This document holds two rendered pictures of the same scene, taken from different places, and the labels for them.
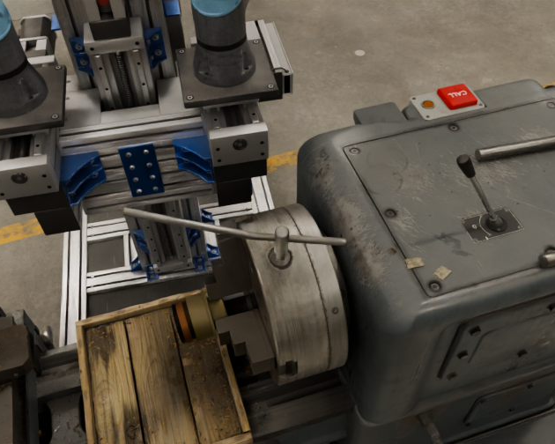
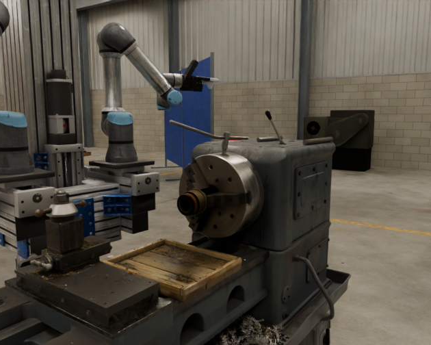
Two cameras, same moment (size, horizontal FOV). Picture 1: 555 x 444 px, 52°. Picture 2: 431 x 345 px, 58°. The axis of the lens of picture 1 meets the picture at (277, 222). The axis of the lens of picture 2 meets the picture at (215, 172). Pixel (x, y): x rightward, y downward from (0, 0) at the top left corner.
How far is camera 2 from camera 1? 1.21 m
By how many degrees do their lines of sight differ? 52
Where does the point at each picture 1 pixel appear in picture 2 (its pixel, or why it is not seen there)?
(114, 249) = not seen: outside the picture
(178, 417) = (197, 269)
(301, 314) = (244, 168)
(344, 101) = not seen: hidden behind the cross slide
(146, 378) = (165, 266)
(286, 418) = (246, 260)
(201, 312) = (197, 192)
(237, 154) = (146, 187)
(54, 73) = not seen: hidden behind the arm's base
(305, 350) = (252, 185)
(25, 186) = (38, 205)
